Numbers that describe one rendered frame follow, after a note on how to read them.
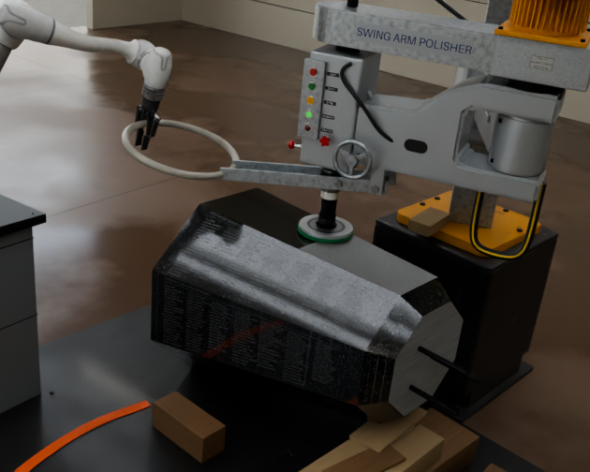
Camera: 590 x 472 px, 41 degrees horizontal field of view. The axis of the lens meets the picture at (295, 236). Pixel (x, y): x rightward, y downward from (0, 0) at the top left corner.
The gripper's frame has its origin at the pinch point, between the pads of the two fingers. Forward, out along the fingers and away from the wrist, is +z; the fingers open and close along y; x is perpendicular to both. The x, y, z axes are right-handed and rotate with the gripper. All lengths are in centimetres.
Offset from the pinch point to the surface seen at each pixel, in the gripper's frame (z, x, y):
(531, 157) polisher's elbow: -67, 25, 148
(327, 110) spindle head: -54, 4, 80
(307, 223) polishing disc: -5, 13, 83
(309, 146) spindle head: -38, 3, 79
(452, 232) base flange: -9, 68, 121
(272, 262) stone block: 6, -8, 87
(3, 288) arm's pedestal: 44, -72, 16
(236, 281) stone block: 17, -16, 79
